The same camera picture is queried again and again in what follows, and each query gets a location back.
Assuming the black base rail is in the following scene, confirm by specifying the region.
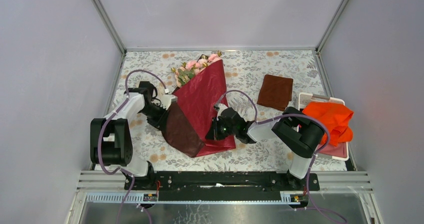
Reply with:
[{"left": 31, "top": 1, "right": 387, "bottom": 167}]
[{"left": 124, "top": 171, "right": 320, "bottom": 201}]

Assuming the pink rose stem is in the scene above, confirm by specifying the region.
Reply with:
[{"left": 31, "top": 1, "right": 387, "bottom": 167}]
[{"left": 195, "top": 51, "right": 222, "bottom": 69}]

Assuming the dark maroon wrapping paper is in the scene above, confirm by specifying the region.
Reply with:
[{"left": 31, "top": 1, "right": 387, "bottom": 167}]
[{"left": 162, "top": 60, "right": 236, "bottom": 158}]

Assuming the pink cloth in basket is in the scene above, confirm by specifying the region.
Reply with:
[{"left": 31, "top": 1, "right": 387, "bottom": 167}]
[{"left": 319, "top": 142, "right": 349, "bottom": 161}]

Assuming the aluminium frame post right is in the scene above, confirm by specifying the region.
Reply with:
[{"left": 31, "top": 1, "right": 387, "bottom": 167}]
[{"left": 315, "top": 0, "right": 350, "bottom": 55}]

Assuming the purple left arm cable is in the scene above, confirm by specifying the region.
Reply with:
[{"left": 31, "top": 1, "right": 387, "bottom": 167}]
[{"left": 96, "top": 70, "right": 170, "bottom": 224}]

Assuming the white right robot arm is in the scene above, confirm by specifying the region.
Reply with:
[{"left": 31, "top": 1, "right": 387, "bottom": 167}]
[{"left": 205, "top": 107, "right": 330, "bottom": 190}]

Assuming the brown folded cloth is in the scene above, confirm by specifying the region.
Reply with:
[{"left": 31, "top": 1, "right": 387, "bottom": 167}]
[{"left": 257, "top": 75, "right": 294, "bottom": 111}]

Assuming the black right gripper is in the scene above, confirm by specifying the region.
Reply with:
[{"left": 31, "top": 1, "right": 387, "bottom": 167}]
[{"left": 205, "top": 117, "right": 238, "bottom": 141}]

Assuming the orange cloth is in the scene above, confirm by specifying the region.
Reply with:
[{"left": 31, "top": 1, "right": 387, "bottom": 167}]
[{"left": 302, "top": 102, "right": 354, "bottom": 146}]

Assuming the peach rose stem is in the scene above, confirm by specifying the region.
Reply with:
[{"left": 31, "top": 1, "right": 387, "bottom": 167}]
[{"left": 171, "top": 60, "right": 203, "bottom": 87}]

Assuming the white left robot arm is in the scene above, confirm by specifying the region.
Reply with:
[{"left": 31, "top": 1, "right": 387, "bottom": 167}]
[{"left": 90, "top": 81, "right": 177, "bottom": 189}]

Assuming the white plastic basket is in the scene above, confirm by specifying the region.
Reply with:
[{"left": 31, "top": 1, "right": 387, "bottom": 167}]
[{"left": 297, "top": 92, "right": 350, "bottom": 161}]

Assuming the floral patterned table mat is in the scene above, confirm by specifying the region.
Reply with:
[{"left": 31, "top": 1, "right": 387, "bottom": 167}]
[{"left": 111, "top": 50, "right": 325, "bottom": 171}]

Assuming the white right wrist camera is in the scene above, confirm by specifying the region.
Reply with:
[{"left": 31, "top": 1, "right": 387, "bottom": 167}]
[{"left": 213, "top": 103, "right": 228, "bottom": 119}]

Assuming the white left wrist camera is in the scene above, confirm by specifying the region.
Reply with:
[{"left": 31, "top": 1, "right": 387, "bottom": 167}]
[{"left": 159, "top": 94, "right": 177, "bottom": 110}]

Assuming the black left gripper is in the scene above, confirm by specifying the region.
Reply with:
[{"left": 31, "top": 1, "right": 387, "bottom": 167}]
[{"left": 139, "top": 103, "right": 171, "bottom": 133}]

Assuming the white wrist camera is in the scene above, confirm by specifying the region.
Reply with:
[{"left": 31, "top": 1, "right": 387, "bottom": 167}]
[
  {"left": 213, "top": 103, "right": 228, "bottom": 119},
  {"left": 159, "top": 94, "right": 177, "bottom": 110}
]

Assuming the aluminium frame post left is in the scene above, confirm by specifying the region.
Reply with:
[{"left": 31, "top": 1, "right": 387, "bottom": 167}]
[{"left": 91, "top": 0, "right": 127, "bottom": 55}]

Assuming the aluminium frame post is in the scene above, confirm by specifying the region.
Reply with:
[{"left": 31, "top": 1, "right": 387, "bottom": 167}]
[
  {"left": 315, "top": 0, "right": 350, "bottom": 55},
  {"left": 91, "top": 0, "right": 127, "bottom": 55}
]

